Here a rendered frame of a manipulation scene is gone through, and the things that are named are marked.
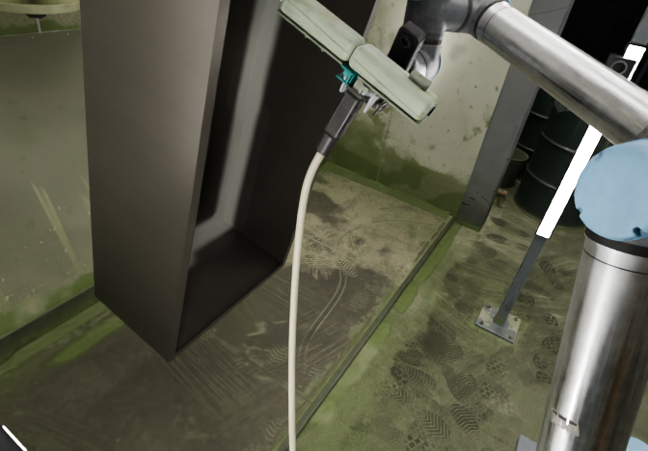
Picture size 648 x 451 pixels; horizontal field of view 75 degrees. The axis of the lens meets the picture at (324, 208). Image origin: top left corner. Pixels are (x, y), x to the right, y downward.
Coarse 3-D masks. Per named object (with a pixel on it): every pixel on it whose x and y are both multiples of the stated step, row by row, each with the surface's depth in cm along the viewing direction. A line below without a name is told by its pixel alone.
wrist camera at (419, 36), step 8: (408, 24) 74; (400, 32) 74; (408, 32) 73; (416, 32) 73; (400, 40) 75; (408, 40) 74; (416, 40) 73; (392, 48) 78; (400, 48) 77; (408, 48) 75; (416, 48) 75; (392, 56) 80; (400, 56) 78; (408, 56) 77; (416, 56) 78; (400, 64) 80; (408, 64) 78
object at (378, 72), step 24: (288, 0) 70; (312, 0) 70; (312, 24) 69; (336, 24) 68; (336, 48) 69; (360, 48) 67; (360, 72) 68; (384, 72) 66; (360, 96) 70; (384, 96) 68; (408, 96) 65; (432, 96) 66; (336, 120) 75
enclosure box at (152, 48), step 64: (128, 0) 76; (192, 0) 69; (256, 0) 126; (320, 0) 121; (128, 64) 83; (192, 64) 74; (256, 64) 141; (320, 64) 129; (128, 128) 92; (192, 128) 81; (256, 128) 153; (320, 128) 138; (128, 192) 103; (192, 192) 89; (256, 192) 167; (128, 256) 116; (192, 256) 165; (256, 256) 175; (128, 320) 134; (192, 320) 144
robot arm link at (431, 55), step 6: (420, 48) 90; (426, 48) 90; (432, 48) 90; (438, 48) 91; (420, 54) 88; (426, 54) 90; (432, 54) 91; (438, 54) 92; (426, 60) 89; (432, 60) 91; (438, 60) 95; (426, 66) 89; (432, 66) 92; (438, 66) 96; (426, 72) 89; (432, 72) 93; (432, 78) 97
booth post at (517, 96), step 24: (552, 0) 222; (552, 24) 226; (504, 96) 253; (528, 96) 246; (504, 120) 259; (504, 144) 264; (480, 168) 279; (504, 168) 271; (480, 192) 285; (480, 216) 292
